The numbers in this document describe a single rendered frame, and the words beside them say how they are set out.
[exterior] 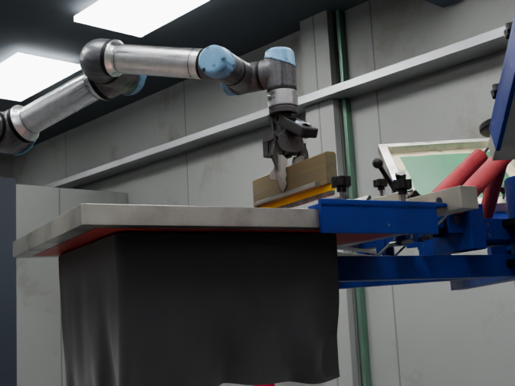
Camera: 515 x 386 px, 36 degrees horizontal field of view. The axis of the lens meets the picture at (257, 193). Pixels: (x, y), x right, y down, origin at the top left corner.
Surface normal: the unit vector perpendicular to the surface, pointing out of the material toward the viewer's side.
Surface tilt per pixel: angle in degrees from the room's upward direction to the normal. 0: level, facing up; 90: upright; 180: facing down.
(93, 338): 91
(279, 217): 90
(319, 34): 90
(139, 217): 90
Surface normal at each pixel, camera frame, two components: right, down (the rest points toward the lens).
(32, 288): 0.66, -0.15
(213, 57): -0.42, -0.12
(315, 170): -0.89, -0.03
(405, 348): -0.74, -0.07
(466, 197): 0.47, -0.17
